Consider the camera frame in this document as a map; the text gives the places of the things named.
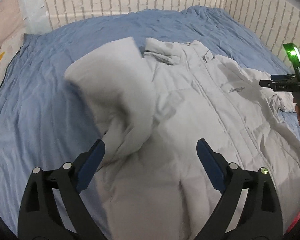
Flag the light grey puffer jacket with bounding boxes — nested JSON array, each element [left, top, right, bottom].
[[64, 37, 300, 239]]

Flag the green lit tracker block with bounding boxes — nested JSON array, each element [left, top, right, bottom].
[[283, 43, 300, 67]]

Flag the blue bed sheet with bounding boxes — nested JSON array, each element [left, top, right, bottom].
[[0, 6, 288, 238]]

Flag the translucent plastic bag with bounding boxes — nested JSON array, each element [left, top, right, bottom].
[[18, 0, 52, 35]]

